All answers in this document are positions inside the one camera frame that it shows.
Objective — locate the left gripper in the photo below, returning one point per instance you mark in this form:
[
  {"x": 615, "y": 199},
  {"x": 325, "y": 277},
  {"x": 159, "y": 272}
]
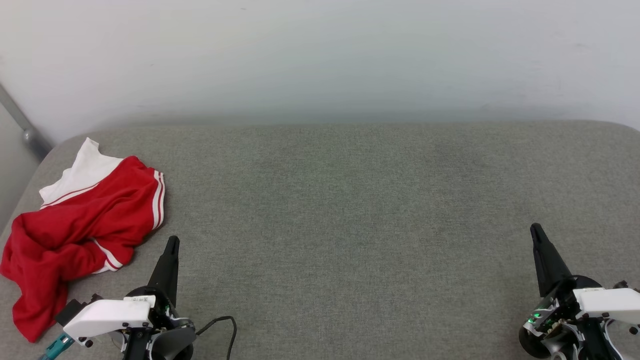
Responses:
[{"x": 170, "y": 335}]

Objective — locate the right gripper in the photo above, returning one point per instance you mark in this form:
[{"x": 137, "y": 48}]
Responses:
[{"x": 560, "y": 320}]

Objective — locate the red and white garment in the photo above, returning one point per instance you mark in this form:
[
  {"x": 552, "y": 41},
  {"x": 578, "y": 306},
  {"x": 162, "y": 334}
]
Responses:
[{"x": 75, "y": 225}]

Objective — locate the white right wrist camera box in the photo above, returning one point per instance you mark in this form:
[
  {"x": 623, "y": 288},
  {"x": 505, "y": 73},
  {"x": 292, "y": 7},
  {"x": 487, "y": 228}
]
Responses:
[{"x": 610, "y": 302}]

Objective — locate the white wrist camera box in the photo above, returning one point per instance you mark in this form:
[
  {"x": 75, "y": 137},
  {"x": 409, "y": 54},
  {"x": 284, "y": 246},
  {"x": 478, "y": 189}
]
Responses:
[
  {"x": 610, "y": 302},
  {"x": 107, "y": 316}
]

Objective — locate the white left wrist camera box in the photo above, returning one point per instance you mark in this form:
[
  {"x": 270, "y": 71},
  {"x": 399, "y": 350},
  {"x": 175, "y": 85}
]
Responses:
[{"x": 107, "y": 316}]

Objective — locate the grey metal wall rail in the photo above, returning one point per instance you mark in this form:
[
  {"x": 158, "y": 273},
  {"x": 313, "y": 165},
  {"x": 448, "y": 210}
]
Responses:
[{"x": 30, "y": 135}]

